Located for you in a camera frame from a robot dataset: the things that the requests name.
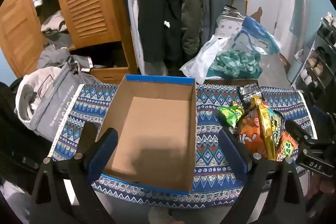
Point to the blue plastic bag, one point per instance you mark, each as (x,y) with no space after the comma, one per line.
(260,35)

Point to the white hanging shirt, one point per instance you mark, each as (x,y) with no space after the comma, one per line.
(134,3)

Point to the wooden wardrobe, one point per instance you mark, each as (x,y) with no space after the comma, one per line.
(15,29)

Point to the large orange snack packet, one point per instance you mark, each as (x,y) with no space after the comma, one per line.
(249,134)

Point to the grey clothes pile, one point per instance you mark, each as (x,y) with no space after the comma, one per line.
(57,56)

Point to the dark cloth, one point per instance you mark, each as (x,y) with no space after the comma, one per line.
(18,148)

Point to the black hanging coat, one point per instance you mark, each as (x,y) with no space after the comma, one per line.
(160,11)

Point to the grey hooded sweatshirt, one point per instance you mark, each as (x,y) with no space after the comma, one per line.
(52,108)

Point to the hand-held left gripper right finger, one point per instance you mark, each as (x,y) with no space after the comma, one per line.
(233,155)

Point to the green snack packet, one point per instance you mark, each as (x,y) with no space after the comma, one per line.
(231,114)

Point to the metal shoe rack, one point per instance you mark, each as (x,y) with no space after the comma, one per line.
(320,56)

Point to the yellow gold snack packet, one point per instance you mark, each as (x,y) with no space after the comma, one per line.
(267,124)

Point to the blue patterned tablecloth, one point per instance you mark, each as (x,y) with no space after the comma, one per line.
(210,161)

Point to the small orange green-dotted snack packet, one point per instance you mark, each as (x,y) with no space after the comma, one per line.
(287,145)

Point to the printed cardboard carton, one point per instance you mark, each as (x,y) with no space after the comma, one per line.
(227,24)

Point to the teal patterned cloth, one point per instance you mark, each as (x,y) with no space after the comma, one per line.
(236,64)

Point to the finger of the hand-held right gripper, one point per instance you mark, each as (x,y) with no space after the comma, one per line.
(298,132)

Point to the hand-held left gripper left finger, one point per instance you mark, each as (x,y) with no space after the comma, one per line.
(105,150)

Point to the black silver snack packet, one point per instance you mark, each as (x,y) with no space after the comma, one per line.
(248,91)

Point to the blue-sided cardboard box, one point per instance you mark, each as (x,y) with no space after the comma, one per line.
(147,121)

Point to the olive hanging jacket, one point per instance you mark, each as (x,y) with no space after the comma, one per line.
(190,3)

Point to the white plastic bag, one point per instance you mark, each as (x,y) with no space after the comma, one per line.
(204,61)

